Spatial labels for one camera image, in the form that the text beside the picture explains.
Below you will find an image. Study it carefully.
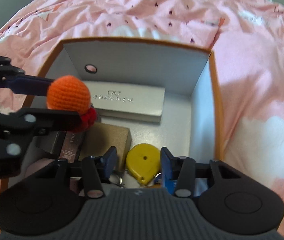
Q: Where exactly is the dark picture book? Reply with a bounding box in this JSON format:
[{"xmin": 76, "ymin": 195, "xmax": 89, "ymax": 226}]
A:
[{"xmin": 35, "ymin": 132, "xmax": 85, "ymax": 163}]

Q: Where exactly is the orange crochet toy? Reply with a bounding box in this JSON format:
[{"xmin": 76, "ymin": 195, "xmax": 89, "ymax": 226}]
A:
[{"xmin": 46, "ymin": 75, "xmax": 98, "ymax": 133}]

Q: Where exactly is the pink cloud-print duvet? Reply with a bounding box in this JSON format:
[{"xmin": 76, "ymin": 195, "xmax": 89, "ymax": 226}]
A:
[{"xmin": 0, "ymin": 0, "xmax": 284, "ymax": 236}]

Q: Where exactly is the white flat box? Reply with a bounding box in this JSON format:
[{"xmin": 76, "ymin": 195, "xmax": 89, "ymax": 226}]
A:
[{"xmin": 84, "ymin": 81, "xmax": 165, "ymax": 123}]

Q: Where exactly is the orange cardboard box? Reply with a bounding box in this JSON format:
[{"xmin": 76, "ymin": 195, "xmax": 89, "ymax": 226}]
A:
[{"xmin": 0, "ymin": 36, "xmax": 225, "ymax": 193}]

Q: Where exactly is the brown cardboard box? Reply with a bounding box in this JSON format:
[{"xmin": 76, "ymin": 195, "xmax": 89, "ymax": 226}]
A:
[{"xmin": 79, "ymin": 122, "xmax": 132, "ymax": 172}]

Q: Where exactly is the yellow tape measure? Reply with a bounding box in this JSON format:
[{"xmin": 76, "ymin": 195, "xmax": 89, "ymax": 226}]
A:
[{"xmin": 126, "ymin": 144, "xmax": 161, "ymax": 185}]

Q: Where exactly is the blue card pack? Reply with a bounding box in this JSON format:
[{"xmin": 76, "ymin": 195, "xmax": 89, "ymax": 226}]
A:
[{"xmin": 153, "ymin": 173, "xmax": 162, "ymax": 187}]

